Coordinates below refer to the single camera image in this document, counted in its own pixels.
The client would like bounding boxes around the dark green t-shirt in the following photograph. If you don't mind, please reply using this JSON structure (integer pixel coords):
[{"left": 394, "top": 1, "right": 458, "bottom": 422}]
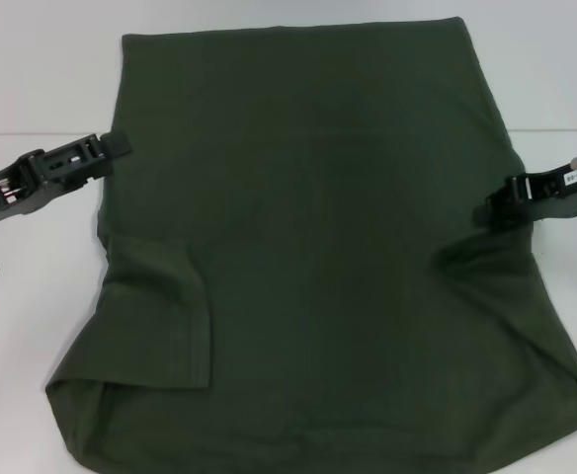
[{"left": 43, "top": 16, "right": 577, "bottom": 474}]

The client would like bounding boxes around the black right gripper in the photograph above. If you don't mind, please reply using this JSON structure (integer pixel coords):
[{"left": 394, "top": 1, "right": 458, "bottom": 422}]
[{"left": 470, "top": 145, "right": 577, "bottom": 231}]

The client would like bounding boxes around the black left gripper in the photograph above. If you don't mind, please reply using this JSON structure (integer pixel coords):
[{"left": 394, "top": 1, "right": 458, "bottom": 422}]
[{"left": 0, "top": 127, "right": 136, "bottom": 234}]

